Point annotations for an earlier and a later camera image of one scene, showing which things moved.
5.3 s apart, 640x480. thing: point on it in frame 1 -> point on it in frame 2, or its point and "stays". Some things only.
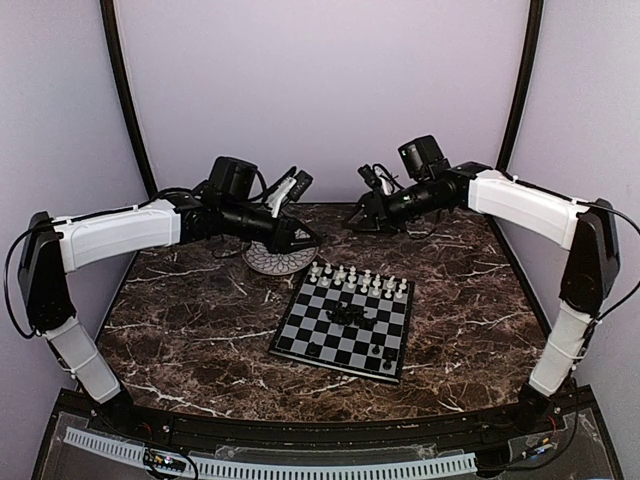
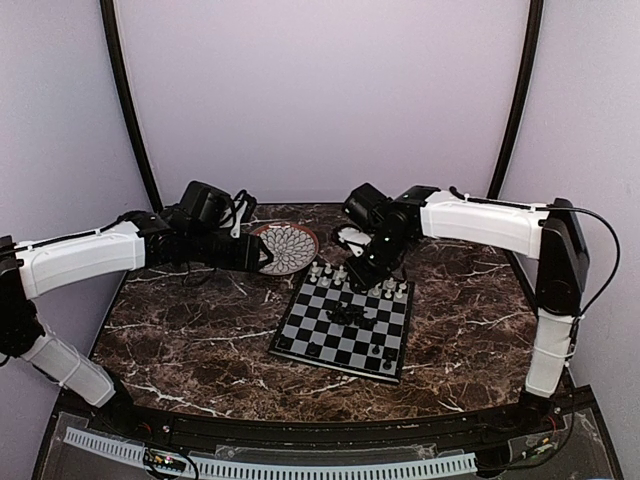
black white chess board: (348, 320) stays
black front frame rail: (574, 410) stays
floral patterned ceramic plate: (265, 261) stays
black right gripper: (376, 205) -> (365, 278)
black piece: (387, 365) stays
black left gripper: (282, 238) -> (246, 257)
